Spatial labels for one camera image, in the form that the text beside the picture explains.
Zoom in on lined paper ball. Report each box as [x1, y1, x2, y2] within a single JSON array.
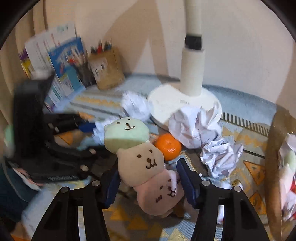
[[121, 91, 152, 121]]

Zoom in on white paper ball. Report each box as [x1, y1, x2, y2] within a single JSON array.
[[92, 116, 119, 145]]

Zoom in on three-bear plush toy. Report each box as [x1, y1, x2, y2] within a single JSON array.
[[104, 117, 184, 217]]

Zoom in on tan paper pen holder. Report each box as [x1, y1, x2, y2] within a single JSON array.
[[88, 47, 125, 90]]

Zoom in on black mesh pen holder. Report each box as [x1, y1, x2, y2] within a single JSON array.
[[74, 62, 96, 88]]

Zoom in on gold ribbed bowl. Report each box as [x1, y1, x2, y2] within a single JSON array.
[[264, 108, 295, 240]]

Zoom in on patterned blue woven mat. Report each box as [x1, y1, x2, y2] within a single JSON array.
[[23, 74, 278, 241]]

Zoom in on orange tangerine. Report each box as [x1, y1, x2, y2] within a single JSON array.
[[154, 133, 182, 161]]

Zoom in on row of upright books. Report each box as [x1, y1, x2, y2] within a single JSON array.
[[24, 22, 84, 111]]

